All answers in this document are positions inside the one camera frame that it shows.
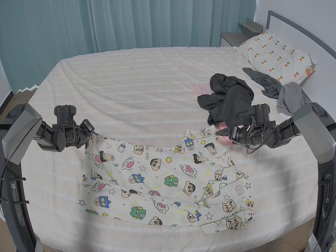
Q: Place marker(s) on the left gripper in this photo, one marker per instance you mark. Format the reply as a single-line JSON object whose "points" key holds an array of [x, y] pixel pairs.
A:
{"points": [[84, 138]]}

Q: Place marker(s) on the pink garment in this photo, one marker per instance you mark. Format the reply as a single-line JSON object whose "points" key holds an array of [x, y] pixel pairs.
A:
{"points": [[202, 88]]}

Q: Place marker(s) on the grey bedside table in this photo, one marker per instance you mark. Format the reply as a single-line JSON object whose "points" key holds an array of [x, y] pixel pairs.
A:
{"points": [[231, 38]]}

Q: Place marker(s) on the white printed pyjama top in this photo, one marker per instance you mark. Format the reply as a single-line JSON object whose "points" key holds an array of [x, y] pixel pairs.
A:
{"points": [[157, 172]]}

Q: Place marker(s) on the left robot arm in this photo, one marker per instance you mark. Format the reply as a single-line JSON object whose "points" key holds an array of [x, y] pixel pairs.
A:
{"points": [[21, 130]]}

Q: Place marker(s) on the dark grey garment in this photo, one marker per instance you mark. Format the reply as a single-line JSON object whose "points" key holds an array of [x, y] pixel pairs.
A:
{"points": [[262, 80]]}

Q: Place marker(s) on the black garment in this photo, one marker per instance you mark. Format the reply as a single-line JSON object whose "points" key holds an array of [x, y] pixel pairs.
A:
{"points": [[236, 101]]}

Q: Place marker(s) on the white printed pillow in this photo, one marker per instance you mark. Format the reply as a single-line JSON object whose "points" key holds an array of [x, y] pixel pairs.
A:
{"points": [[275, 51]]}

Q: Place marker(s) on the bed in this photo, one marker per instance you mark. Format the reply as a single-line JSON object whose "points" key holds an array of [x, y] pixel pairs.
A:
{"points": [[131, 88]]}

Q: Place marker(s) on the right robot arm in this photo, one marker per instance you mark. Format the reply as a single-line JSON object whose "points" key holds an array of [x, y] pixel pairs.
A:
{"points": [[315, 130]]}

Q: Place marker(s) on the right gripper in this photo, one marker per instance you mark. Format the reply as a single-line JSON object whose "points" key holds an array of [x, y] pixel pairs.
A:
{"points": [[240, 135]]}

